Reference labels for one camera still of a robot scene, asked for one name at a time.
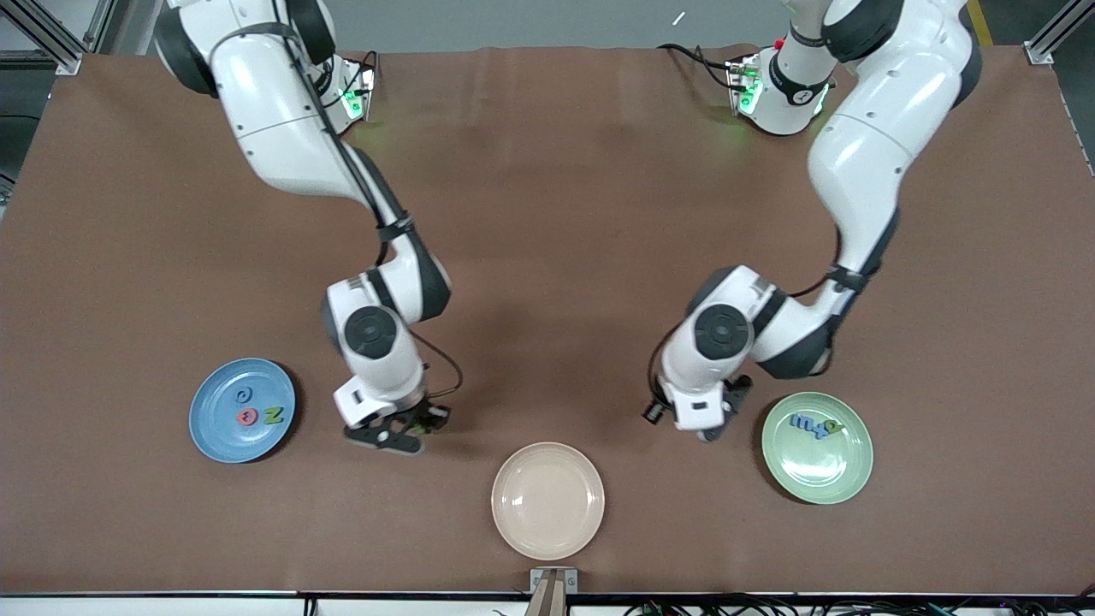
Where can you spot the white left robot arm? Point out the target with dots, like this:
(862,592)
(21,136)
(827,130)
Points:
(864,154)

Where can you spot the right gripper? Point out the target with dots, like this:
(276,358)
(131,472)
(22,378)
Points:
(420,414)

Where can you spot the white table edge rail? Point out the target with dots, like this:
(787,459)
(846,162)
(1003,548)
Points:
(171,606)

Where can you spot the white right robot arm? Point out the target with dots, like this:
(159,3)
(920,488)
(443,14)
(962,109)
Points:
(282,111)

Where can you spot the blue plate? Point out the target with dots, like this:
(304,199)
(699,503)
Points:
(222,436)

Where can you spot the blue foam letter x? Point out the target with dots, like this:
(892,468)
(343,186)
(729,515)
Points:
(820,428)

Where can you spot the green plate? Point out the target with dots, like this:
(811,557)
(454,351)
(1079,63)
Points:
(817,470)

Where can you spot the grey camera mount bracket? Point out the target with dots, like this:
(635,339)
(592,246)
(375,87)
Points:
(552,590)

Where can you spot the aluminium frame post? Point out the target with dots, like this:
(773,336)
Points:
(51,43)
(1056,30)

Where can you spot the blue foam letter m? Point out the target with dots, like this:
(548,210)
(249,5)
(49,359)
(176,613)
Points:
(801,417)

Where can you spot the brown table mat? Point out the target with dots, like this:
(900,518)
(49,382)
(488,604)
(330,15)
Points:
(547,214)

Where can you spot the beige plate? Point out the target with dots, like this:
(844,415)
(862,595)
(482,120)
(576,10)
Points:
(547,500)

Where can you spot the red foam letter O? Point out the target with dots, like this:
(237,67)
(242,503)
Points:
(240,417)

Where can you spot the blue foam letter c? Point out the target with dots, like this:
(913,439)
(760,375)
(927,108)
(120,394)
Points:
(237,395)

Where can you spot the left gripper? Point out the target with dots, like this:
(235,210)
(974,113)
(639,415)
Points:
(736,396)

